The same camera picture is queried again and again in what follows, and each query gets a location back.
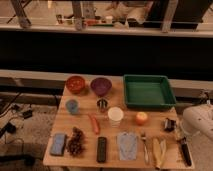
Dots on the purple bowl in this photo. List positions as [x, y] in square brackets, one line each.
[101, 86]

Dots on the light blue cloth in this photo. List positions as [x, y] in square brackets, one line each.
[127, 145]

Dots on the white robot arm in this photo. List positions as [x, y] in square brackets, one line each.
[195, 119]

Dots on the red yellow apple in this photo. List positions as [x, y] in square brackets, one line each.
[141, 118]

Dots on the blue sponge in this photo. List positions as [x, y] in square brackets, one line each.
[58, 144]

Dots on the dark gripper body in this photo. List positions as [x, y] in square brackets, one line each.
[169, 125]

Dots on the small metal cup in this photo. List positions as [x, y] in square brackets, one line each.
[102, 104]

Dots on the black remote control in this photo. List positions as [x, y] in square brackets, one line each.
[101, 149]

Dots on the green plastic tray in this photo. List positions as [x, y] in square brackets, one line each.
[148, 92]

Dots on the orange carrot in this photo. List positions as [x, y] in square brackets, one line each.
[95, 124]

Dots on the blue plastic cup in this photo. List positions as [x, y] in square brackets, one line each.
[72, 107]

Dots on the bunch of dark grapes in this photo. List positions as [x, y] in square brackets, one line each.
[75, 143]

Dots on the white paper cup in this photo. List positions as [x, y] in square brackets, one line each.
[115, 115]

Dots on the red bowl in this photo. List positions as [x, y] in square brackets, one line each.
[75, 84]

